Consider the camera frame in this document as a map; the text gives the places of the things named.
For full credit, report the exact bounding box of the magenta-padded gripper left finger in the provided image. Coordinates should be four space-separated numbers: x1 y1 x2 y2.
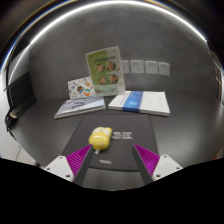
42 143 98 187

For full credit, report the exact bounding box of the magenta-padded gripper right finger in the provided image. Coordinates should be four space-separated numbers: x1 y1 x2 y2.
131 143 184 186

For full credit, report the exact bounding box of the yellow computer mouse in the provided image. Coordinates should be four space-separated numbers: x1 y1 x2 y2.
87 125 114 155

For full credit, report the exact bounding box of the dark grey mouse pad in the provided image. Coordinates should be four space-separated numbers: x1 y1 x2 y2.
61 113 160 172

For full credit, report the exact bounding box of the grey striped book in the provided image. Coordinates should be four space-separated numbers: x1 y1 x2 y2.
53 96 107 120

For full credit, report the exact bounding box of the white book with blue band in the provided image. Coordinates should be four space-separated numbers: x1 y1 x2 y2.
107 90 172 118

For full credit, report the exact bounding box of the white card with colourful stickers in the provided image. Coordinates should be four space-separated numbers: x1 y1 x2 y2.
67 75 96 101

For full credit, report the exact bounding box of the green menu stand sign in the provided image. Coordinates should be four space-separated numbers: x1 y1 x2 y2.
84 45 127 98

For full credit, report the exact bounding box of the ceiling light strip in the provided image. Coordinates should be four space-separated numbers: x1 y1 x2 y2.
1 0 208 84

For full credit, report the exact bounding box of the white wall socket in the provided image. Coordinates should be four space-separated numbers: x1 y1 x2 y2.
129 59 145 75
120 59 131 75
144 60 160 75
158 61 171 77

